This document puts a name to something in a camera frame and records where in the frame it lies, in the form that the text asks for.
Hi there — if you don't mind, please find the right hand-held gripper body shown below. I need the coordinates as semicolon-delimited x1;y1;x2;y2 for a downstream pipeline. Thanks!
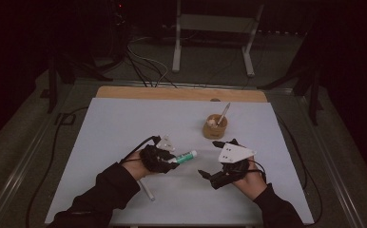
208;138;258;191

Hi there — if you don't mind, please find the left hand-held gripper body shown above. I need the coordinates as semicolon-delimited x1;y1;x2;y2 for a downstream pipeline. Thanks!
139;135;180;175

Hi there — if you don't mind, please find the round wooden pen holder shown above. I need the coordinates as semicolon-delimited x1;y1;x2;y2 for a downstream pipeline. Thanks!
203;113;229;141

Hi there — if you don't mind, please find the white green glue stick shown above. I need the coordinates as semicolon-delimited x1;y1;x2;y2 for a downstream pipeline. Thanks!
166;149;199;165

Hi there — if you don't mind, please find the white pen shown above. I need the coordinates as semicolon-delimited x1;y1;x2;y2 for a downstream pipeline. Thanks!
138;179;157;202

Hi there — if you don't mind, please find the person's left hand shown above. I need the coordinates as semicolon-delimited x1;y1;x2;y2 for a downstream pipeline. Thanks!
120;150;157;182

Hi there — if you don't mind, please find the person's right hand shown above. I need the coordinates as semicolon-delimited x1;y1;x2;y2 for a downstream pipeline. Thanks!
231;159;268;201

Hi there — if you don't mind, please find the white table mat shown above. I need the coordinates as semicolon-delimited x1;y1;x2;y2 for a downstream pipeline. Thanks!
44;97;315;226

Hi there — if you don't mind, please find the grey metal stand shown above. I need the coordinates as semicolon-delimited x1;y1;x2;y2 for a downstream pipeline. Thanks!
171;0;265;78

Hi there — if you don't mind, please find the dark equipment with red light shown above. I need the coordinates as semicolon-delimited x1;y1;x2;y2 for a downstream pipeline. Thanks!
106;0;131;63

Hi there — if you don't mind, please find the left hand-held gripper cable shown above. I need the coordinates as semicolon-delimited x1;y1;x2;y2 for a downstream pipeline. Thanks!
119;135;162;165

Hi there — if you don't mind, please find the hand-held gripper cable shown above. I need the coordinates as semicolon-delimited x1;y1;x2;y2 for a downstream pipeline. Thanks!
249;159;268;184
119;135;162;165

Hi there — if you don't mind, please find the right hand-held gripper cable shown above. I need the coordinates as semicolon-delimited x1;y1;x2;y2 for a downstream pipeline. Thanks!
249;159;268;184

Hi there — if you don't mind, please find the black floor cable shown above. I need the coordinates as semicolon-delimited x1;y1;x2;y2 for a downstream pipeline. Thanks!
275;112;324;228
25;106;89;228

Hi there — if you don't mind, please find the white floor cable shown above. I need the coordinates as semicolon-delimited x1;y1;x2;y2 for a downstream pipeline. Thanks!
126;44;170;87

